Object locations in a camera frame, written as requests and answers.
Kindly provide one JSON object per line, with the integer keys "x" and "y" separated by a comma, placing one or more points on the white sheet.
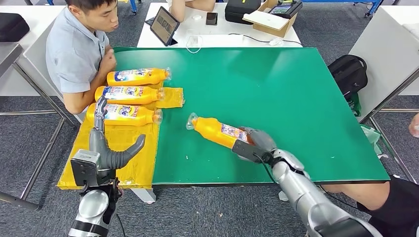
{"x": 265, "y": 19}

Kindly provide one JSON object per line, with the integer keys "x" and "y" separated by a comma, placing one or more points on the white table with metal legs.
{"x": 384, "y": 49}

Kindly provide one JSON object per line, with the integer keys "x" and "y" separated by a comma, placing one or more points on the black backpack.
{"x": 347, "y": 75}

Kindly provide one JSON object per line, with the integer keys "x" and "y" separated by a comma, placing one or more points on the black tablet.
{"x": 164, "y": 25}

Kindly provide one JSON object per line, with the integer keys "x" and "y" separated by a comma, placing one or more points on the green table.
{"x": 311, "y": 114}

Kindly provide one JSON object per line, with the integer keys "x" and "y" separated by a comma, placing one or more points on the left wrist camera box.
{"x": 82, "y": 170}

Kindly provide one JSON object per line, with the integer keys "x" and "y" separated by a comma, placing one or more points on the white table with metal frame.
{"x": 36, "y": 9}

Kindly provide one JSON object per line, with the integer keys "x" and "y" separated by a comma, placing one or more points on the white earbud case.
{"x": 197, "y": 17}

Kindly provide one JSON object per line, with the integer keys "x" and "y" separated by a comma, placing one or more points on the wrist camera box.
{"x": 245, "y": 151}
{"x": 82, "y": 170}

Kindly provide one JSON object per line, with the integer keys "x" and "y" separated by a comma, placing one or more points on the black smartphone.
{"x": 211, "y": 18}

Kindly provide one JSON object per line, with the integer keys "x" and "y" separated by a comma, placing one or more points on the person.
{"x": 178, "y": 9}
{"x": 366, "y": 196}
{"x": 72, "y": 55}

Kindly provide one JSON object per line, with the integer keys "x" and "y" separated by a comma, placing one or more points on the person's right hand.
{"x": 108, "y": 63}

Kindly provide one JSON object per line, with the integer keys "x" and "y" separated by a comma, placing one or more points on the yellow taped mat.
{"x": 137, "y": 163}

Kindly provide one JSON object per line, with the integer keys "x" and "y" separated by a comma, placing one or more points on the person's right forearm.
{"x": 85, "y": 98}

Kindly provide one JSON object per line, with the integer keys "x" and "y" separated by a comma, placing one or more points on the green bag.
{"x": 355, "y": 105}

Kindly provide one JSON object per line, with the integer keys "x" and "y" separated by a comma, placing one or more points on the black zip case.
{"x": 240, "y": 11}

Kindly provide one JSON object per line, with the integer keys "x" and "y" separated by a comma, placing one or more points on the cardboard box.
{"x": 273, "y": 32}

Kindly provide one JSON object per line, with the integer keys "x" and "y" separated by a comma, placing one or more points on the clear plastic bag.
{"x": 371, "y": 139}

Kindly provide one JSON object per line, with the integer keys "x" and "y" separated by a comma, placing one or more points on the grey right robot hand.
{"x": 263, "y": 142}

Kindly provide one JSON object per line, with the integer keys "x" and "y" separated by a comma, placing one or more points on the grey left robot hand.
{"x": 104, "y": 153}

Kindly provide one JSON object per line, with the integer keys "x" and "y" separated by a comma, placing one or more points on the black terminal with screen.
{"x": 284, "y": 9}

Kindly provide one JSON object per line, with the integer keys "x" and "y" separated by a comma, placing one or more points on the white power adapter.
{"x": 275, "y": 42}

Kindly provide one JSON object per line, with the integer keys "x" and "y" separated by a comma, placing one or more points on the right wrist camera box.
{"x": 245, "y": 151}

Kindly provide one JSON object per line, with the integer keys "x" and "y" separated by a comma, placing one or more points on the orange detergent bottle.
{"x": 209, "y": 130}
{"x": 137, "y": 117}
{"x": 154, "y": 77}
{"x": 147, "y": 96}

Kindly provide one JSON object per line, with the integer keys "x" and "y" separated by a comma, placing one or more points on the black bag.
{"x": 13, "y": 27}

